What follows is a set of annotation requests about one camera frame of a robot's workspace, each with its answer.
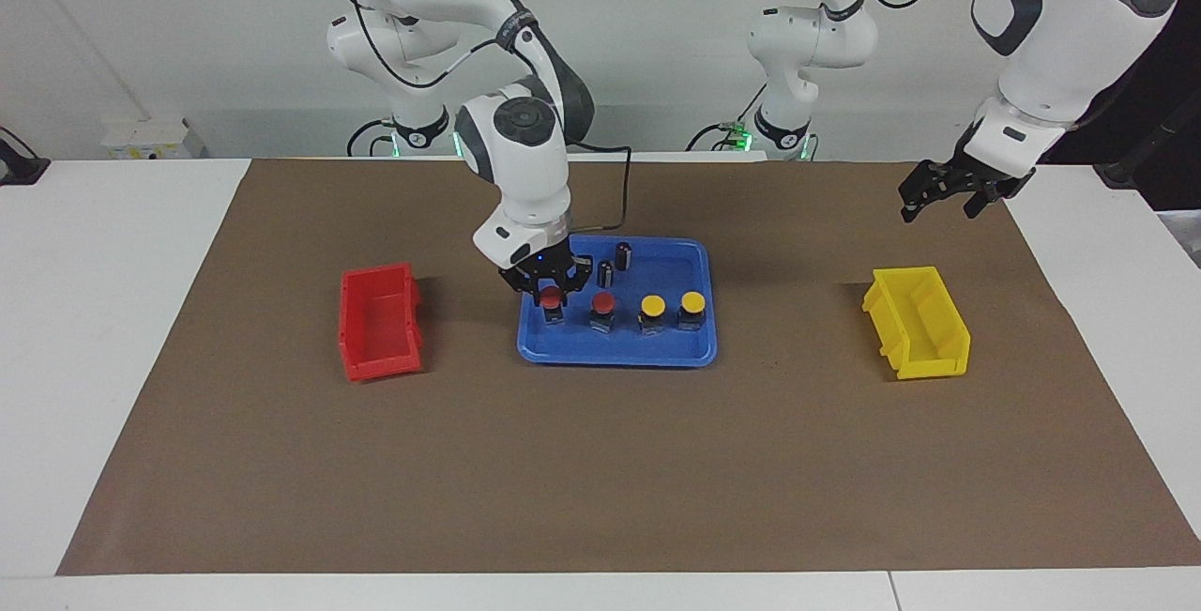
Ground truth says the black base cable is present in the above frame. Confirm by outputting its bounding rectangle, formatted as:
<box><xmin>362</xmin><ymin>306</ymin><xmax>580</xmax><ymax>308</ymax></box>
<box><xmin>685</xmin><ymin>85</ymin><xmax>766</xmax><ymax>152</ymax></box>
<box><xmin>345</xmin><ymin>116</ymin><xmax>400</xmax><ymax>159</ymax></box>

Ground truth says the yellow plastic bin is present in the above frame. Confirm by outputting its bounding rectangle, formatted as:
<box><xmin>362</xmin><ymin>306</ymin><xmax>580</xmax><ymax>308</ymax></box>
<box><xmin>861</xmin><ymin>266</ymin><xmax>972</xmax><ymax>381</ymax></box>

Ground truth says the black equipment stand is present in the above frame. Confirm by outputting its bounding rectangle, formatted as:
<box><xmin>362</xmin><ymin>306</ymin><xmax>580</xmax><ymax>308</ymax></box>
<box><xmin>1041</xmin><ymin>0</ymin><xmax>1201</xmax><ymax>213</ymax></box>

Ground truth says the blue plastic tray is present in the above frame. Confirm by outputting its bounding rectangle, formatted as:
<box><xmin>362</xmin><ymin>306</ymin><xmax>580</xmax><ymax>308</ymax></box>
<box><xmin>516</xmin><ymin>235</ymin><xmax>719</xmax><ymax>368</ymax></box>

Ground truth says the white power strip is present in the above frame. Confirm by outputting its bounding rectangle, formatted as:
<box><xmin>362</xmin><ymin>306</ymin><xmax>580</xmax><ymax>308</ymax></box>
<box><xmin>101</xmin><ymin>118</ymin><xmax>209</xmax><ymax>160</ymax></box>

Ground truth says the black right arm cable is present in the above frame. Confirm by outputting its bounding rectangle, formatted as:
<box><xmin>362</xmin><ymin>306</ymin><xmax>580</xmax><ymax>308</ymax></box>
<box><xmin>300</xmin><ymin>0</ymin><xmax>631</xmax><ymax>235</ymax></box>

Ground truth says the black table clamp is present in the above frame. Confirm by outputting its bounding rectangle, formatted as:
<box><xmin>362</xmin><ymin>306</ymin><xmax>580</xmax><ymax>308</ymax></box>
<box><xmin>0</xmin><ymin>128</ymin><xmax>50</xmax><ymax>186</ymax></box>

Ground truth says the brown paper mat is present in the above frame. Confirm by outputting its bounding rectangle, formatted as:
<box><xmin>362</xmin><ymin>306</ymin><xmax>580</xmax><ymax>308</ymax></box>
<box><xmin>56</xmin><ymin>159</ymin><xmax>1201</xmax><ymax>577</ymax></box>

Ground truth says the red plastic bin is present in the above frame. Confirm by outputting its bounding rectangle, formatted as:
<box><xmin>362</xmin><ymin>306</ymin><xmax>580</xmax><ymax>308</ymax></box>
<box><xmin>338</xmin><ymin>261</ymin><xmax>425</xmax><ymax>383</ymax></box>

